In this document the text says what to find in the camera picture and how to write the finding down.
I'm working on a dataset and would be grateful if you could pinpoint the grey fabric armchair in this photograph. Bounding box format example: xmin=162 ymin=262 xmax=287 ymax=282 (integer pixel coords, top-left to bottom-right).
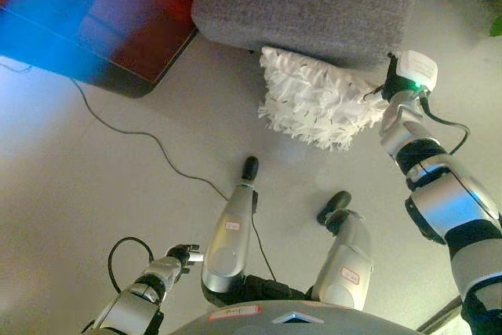
xmin=191 ymin=0 xmax=444 ymax=71

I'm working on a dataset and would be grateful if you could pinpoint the thin black floor cable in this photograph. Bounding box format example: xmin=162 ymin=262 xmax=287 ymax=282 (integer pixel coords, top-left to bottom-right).
xmin=0 ymin=60 xmax=278 ymax=283

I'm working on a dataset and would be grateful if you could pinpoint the silver right robot leg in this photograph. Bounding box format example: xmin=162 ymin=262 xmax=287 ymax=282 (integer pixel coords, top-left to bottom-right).
xmin=307 ymin=190 xmax=374 ymax=311

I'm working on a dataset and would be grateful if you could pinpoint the white fringed pillow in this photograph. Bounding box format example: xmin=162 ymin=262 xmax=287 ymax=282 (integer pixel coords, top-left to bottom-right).
xmin=256 ymin=46 xmax=390 ymax=152

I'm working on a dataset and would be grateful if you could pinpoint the silver left robot leg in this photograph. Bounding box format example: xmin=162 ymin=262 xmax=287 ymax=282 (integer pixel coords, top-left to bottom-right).
xmin=200 ymin=155 xmax=260 ymax=307

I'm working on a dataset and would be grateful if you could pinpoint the silver robot leg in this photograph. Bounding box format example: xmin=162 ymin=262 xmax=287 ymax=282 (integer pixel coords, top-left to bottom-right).
xmin=307 ymin=190 xmax=374 ymax=311
xmin=200 ymin=155 xmax=260 ymax=307

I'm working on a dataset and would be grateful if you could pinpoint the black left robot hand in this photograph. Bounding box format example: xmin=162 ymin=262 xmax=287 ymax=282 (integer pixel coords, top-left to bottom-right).
xmin=165 ymin=244 xmax=206 ymax=274

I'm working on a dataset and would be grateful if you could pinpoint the brown wooden cabinet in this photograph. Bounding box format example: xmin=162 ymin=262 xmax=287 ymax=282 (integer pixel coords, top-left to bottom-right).
xmin=0 ymin=0 xmax=203 ymax=100

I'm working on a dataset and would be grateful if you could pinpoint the grey robot torso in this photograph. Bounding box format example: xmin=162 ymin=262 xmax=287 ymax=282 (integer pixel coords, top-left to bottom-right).
xmin=168 ymin=299 xmax=427 ymax=335

